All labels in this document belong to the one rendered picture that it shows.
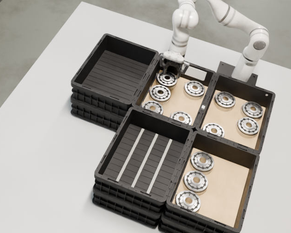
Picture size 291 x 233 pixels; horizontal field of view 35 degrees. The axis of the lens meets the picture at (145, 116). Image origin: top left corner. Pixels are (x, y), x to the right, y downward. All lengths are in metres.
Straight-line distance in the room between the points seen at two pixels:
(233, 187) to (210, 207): 0.15
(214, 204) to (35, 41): 2.25
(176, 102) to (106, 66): 0.40
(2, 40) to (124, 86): 1.68
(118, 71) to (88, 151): 0.44
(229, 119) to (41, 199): 0.94
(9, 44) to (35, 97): 1.39
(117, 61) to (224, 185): 0.85
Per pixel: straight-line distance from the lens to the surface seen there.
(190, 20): 1.88
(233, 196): 2.00
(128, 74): 2.32
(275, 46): 4.15
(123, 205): 1.91
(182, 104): 2.24
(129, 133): 2.08
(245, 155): 2.04
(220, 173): 2.04
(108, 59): 2.39
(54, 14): 3.99
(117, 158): 1.99
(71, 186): 2.06
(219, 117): 2.24
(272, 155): 2.36
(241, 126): 2.20
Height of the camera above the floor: 2.46
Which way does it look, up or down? 49 degrees down
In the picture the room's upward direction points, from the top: 12 degrees clockwise
